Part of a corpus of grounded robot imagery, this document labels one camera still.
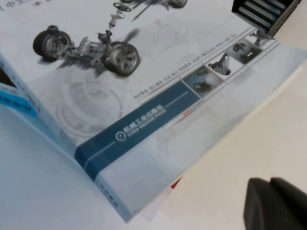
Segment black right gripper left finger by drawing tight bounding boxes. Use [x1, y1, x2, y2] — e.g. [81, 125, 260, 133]
[243, 177, 292, 230]

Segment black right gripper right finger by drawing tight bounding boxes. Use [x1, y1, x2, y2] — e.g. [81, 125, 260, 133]
[270, 176, 307, 230]

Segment black plastic book stand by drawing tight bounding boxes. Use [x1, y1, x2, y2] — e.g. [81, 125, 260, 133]
[231, 0, 303, 37]

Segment white car chassis book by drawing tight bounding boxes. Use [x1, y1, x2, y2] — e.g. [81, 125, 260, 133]
[0, 0, 307, 225]

